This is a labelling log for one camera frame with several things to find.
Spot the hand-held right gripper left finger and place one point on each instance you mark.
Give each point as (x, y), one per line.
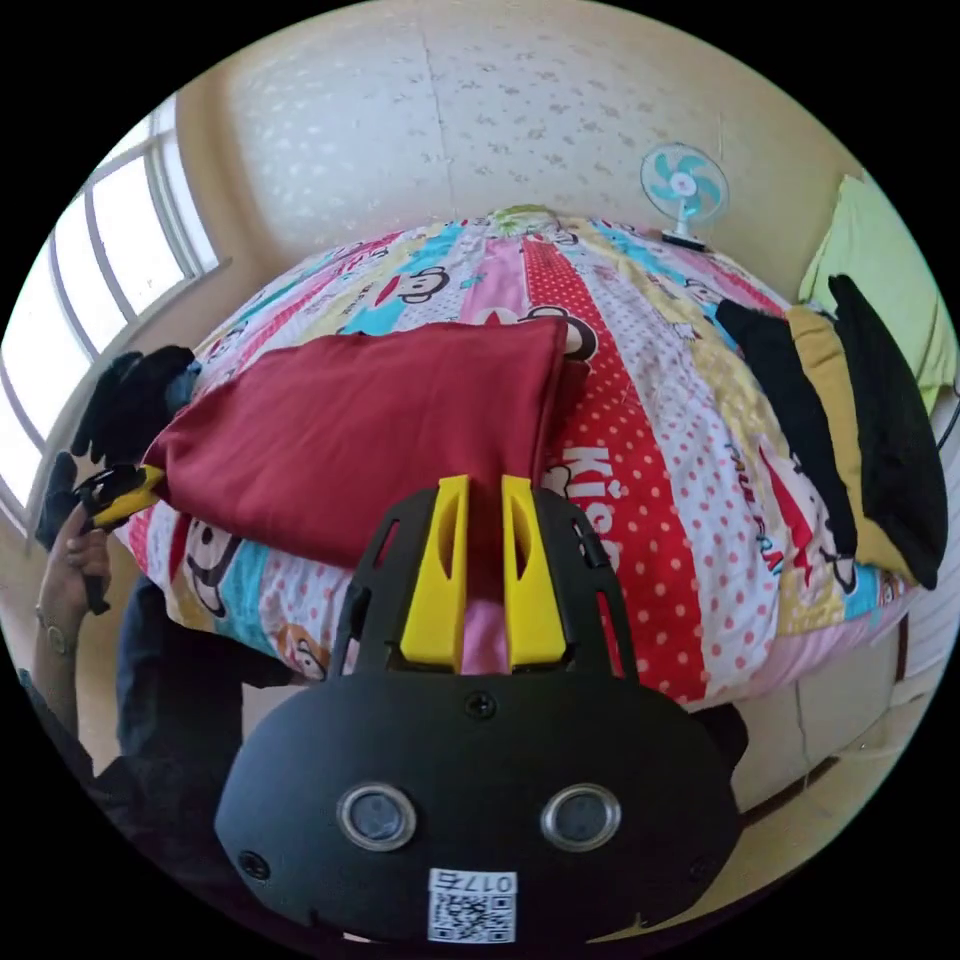
(433, 592)

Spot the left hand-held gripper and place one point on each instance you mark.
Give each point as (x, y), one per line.
(91, 499)

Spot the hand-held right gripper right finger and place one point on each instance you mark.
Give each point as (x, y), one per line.
(534, 592)

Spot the red long sleeve shirt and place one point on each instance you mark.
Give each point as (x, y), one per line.
(352, 435)

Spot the person's left forearm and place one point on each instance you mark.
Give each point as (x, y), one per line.
(46, 645)

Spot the person's left hand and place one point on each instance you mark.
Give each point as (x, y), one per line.
(71, 562)

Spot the dark pile of clothes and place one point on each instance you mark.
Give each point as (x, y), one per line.
(127, 405)

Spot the bed with cartoon printed quilt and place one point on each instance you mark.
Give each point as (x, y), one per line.
(675, 480)

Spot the person's body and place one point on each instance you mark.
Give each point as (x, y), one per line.
(172, 750)

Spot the black and mustard pile of clothes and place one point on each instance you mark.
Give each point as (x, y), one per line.
(885, 450)

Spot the small turquoise table fan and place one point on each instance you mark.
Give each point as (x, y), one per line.
(681, 187)

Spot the light green pillow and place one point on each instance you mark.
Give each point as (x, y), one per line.
(877, 277)

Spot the window with white frame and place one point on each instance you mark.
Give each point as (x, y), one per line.
(97, 262)

